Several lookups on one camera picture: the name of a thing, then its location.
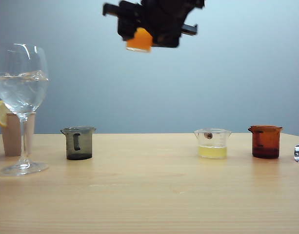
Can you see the beige paper cup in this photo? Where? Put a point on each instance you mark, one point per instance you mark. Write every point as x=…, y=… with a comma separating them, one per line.
x=11, y=136

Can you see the measuring cup with yellow liquid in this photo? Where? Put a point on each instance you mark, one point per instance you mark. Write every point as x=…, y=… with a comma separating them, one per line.
x=212, y=152

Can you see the grey glass measuring cup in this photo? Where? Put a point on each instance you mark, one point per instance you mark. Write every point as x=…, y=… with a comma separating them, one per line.
x=79, y=146

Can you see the amber glass measuring cup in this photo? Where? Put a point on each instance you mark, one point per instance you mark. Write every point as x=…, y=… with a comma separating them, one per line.
x=265, y=143

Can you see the clear wine glass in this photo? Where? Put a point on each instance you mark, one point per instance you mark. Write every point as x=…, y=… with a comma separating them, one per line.
x=21, y=97

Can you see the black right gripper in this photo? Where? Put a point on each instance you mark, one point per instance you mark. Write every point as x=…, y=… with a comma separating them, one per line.
x=161, y=12

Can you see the clear glass measuring cup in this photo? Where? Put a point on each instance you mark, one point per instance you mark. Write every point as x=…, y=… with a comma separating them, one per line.
x=139, y=40

